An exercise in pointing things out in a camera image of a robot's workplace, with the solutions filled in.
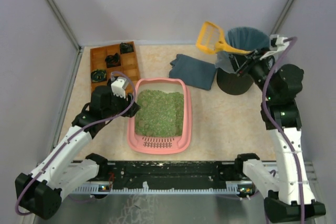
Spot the yellow plastic litter scoop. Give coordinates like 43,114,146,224
196,22,250,55

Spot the pink litter box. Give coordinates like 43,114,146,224
127,78,192,155

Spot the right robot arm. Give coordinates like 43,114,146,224
235,48,326,223

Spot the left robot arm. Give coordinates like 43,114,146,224
15,83,140,220

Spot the green cat litter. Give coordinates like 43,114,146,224
135,89,184,137

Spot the black trash bin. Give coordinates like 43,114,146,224
216,68,253,95

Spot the blue plastic bin liner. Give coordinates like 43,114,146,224
215,27,270,73

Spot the wooden compartment tray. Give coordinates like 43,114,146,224
90,41,141,91

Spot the black green coiled item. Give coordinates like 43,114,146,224
90,69,107,83

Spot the folded grey-blue cloth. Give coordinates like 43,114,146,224
169,54,216,91

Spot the black coiled item middle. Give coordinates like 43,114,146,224
105,53,121,68

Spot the black coiled item top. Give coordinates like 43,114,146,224
119,42,134,54

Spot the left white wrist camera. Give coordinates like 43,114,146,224
110,77,129,99

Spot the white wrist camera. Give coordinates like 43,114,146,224
260,34,289,60
110,77,129,99

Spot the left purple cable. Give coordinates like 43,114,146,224
14,71,137,216

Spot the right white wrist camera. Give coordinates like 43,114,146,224
260,34,289,60

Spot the black metal base rail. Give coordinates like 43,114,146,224
72,161,257,197

